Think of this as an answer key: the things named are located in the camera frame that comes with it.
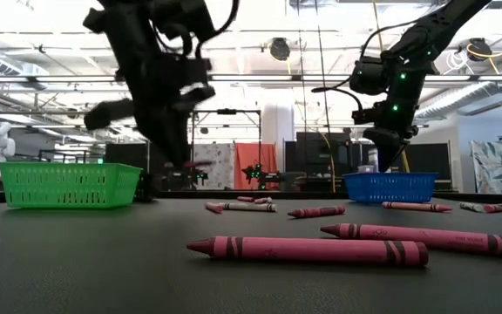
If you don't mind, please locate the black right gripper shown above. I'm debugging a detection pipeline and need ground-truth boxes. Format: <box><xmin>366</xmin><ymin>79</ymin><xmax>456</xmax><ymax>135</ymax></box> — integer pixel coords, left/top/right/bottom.
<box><xmin>366</xmin><ymin>93</ymin><xmax>420</xmax><ymax>173</ymax></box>

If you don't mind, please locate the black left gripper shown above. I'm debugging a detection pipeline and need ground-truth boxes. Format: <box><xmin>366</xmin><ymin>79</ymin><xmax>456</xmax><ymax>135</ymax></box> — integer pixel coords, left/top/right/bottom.
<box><xmin>84</xmin><ymin>56</ymin><xmax>216</xmax><ymax>169</ymax></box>

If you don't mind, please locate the blue plastic basket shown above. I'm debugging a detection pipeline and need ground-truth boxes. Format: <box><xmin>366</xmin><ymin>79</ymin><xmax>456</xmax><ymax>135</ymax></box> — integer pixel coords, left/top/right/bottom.
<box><xmin>342</xmin><ymin>171</ymin><xmax>439</xmax><ymax>205</ymax></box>

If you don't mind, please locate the black partition panel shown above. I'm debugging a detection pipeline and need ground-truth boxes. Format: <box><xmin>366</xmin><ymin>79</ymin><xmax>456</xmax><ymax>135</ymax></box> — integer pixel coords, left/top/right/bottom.
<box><xmin>103</xmin><ymin>142</ymin><xmax>194</xmax><ymax>192</ymax></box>
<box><xmin>351</xmin><ymin>142</ymin><xmax>453</xmax><ymax>181</ymax></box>

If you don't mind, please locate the white floral hanging cloth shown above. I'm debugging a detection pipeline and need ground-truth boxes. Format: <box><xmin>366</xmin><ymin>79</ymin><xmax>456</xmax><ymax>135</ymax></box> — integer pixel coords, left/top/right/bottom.
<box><xmin>188</xmin><ymin>142</ymin><xmax>237</xmax><ymax>191</ymax></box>

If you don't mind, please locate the black cabinet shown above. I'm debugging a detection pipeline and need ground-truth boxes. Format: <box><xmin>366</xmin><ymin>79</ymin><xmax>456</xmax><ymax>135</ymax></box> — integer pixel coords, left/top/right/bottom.
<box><xmin>295</xmin><ymin>131</ymin><xmax>353</xmax><ymax>180</ymax></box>

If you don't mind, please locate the orange hanging cloth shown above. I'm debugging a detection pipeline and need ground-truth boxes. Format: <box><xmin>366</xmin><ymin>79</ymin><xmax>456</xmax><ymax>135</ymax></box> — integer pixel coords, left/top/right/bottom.
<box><xmin>233</xmin><ymin>141</ymin><xmax>280</xmax><ymax>191</ymax></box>

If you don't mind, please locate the green plastic basket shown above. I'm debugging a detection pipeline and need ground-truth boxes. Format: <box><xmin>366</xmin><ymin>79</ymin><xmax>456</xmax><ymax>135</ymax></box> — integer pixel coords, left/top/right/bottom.
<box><xmin>0</xmin><ymin>161</ymin><xmax>144</xmax><ymax>209</ymax></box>

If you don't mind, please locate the leaf pattern hanging cloth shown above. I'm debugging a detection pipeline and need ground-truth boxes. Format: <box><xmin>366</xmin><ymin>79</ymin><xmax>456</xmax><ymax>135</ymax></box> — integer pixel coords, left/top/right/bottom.
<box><xmin>469</xmin><ymin>139</ymin><xmax>502</xmax><ymax>195</ymax></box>

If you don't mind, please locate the white building column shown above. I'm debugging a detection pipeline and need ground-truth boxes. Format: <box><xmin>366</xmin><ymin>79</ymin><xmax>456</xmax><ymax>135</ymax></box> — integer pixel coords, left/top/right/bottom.
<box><xmin>261</xmin><ymin>89</ymin><xmax>297</xmax><ymax>174</ymax></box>

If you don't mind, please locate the long ceiling light strip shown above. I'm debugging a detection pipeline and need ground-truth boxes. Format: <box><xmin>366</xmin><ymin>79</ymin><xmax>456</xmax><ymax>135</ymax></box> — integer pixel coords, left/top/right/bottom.
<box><xmin>0</xmin><ymin>73</ymin><xmax>502</xmax><ymax>84</ymax></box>

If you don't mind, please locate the black table mat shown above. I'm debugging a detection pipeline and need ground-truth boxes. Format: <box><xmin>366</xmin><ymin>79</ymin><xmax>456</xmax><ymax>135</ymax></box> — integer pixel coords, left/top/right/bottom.
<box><xmin>0</xmin><ymin>196</ymin><xmax>502</xmax><ymax>314</ymax></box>

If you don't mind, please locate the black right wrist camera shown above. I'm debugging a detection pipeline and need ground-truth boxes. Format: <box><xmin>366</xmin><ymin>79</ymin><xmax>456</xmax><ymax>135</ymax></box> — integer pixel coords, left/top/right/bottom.
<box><xmin>351</xmin><ymin>107</ymin><xmax>382</xmax><ymax>126</ymax></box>

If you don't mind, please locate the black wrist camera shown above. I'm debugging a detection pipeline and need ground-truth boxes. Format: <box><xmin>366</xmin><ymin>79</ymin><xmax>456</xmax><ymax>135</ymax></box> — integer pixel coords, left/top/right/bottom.
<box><xmin>180</xmin><ymin>56</ymin><xmax>214</xmax><ymax>88</ymax></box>
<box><xmin>351</xmin><ymin>107</ymin><xmax>382</xmax><ymax>126</ymax></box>

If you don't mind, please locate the black metal station frame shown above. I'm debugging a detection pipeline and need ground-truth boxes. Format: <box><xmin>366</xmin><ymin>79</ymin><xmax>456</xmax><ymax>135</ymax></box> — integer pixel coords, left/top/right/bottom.
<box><xmin>189</xmin><ymin>108</ymin><xmax>264</xmax><ymax>191</ymax></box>

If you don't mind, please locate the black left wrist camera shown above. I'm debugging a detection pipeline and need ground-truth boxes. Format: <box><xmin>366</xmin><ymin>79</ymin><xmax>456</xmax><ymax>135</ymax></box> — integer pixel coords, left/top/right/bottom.
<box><xmin>180</xmin><ymin>56</ymin><xmax>214</xmax><ymax>88</ymax></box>

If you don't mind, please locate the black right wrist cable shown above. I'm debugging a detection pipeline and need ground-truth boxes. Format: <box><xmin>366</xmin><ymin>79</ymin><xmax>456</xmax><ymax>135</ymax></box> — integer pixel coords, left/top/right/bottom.
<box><xmin>310</xmin><ymin>21</ymin><xmax>413</xmax><ymax>113</ymax></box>

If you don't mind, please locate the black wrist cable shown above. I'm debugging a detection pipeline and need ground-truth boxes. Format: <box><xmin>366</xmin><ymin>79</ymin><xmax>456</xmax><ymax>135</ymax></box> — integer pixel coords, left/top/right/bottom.
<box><xmin>194</xmin><ymin>0</ymin><xmax>241</xmax><ymax>58</ymax></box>
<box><xmin>310</xmin><ymin>21</ymin><xmax>413</xmax><ymax>113</ymax></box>

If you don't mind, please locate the silver ceiling duct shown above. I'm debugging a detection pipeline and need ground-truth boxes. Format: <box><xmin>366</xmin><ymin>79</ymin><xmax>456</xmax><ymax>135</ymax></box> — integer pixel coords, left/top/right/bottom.
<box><xmin>411</xmin><ymin>79</ymin><xmax>502</xmax><ymax>124</ymax></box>

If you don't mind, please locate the black hanging cable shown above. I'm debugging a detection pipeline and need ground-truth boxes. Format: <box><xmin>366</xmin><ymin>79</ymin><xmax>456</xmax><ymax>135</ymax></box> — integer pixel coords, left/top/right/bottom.
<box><xmin>314</xmin><ymin>0</ymin><xmax>337</xmax><ymax>193</ymax></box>
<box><xmin>296</xmin><ymin>0</ymin><xmax>309</xmax><ymax>193</ymax></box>

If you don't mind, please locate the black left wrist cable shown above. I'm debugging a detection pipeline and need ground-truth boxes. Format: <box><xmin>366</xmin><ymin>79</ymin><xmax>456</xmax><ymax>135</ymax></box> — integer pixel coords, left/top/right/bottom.
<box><xmin>194</xmin><ymin>0</ymin><xmax>241</xmax><ymax>58</ymax></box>

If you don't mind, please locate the black ceiling cord reel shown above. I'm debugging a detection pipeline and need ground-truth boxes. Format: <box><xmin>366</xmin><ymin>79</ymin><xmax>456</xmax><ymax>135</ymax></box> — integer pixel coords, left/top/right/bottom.
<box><xmin>266</xmin><ymin>36</ymin><xmax>301</xmax><ymax>76</ymax></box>
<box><xmin>465</xmin><ymin>36</ymin><xmax>502</xmax><ymax>76</ymax></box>

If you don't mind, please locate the yellow hanging cord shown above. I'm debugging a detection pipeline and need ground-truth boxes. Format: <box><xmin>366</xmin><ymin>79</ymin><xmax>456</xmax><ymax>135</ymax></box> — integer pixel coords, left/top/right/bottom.
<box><xmin>371</xmin><ymin>0</ymin><xmax>410</xmax><ymax>174</ymax></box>

